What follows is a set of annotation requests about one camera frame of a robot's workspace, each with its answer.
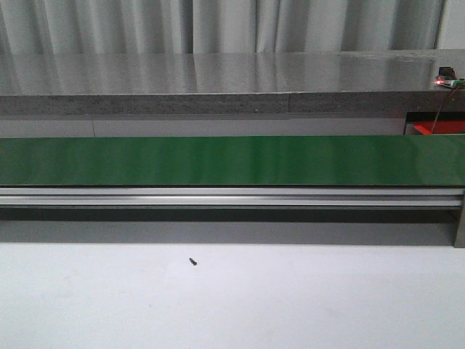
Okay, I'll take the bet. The red plastic tray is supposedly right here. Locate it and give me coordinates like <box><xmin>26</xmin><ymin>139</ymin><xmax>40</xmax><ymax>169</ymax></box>
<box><xmin>413</xmin><ymin>121</ymin><xmax>465</xmax><ymax>135</ymax></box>

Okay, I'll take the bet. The small green circuit board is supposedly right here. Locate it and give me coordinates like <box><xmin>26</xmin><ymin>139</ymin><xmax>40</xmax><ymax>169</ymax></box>
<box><xmin>434</xmin><ymin>76</ymin><xmax>465</xmax><ymax>89</ymax></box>

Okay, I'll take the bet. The green conveyor belt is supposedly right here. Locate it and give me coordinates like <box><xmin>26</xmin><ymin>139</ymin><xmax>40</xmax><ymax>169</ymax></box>
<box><xmin>1</xmin><ymin>135</ymin><xmax>464</xmax><ymax>187</ymax></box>

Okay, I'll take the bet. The small black sensor module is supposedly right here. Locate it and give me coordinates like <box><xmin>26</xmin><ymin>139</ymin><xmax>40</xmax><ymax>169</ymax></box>
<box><xmin>438</xmin><ymin>66</ymin><xmax>456</xmax><ymax>80</ymax></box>

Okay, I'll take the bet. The grey stone counter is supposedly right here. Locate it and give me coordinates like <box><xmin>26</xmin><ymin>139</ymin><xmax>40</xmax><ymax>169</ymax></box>
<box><xmin>1</xmin><ymin>49</ymin><xmax>464</xmax><ymax>116</ymax></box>

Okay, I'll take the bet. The white curtain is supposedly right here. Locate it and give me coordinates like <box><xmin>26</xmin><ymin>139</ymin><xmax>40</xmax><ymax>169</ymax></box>
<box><xmin>1</xmin><ymin>1</ymin><xmax>445</xmax><ymax>55</ymax></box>

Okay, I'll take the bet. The red black wire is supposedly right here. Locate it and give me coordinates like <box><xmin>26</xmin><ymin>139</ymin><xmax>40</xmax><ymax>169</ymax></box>
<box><xmin>430</xmin><ymin>85</ymin><xmax>461</xmax><ymax>135</ymax></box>

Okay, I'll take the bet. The aluminium conveyor frame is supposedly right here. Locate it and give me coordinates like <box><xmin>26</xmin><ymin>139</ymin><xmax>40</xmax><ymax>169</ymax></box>
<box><xmin>1</xmin><ymin>187</ymin><xmax>464</xmax><ymax>247</ymax></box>

